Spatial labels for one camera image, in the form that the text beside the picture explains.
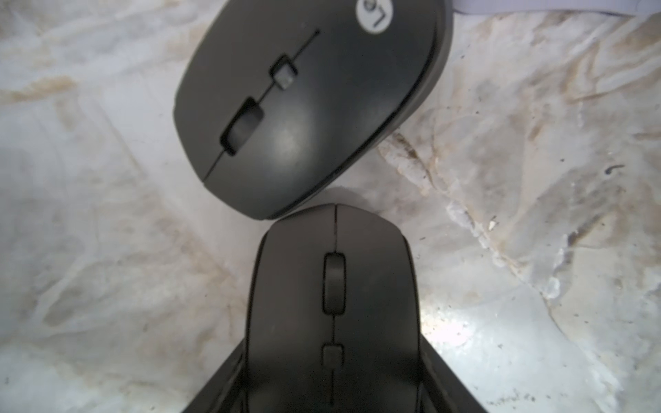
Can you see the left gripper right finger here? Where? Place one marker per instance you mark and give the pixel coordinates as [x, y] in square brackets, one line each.
[441, 389]

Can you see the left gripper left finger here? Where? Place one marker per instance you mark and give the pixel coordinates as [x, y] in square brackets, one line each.
[225, 391]

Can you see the black mouse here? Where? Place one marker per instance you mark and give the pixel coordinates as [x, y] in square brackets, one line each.
[333, 321]
[281, 97]

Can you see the purple mouse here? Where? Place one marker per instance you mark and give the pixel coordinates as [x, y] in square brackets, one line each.
[618, 7]

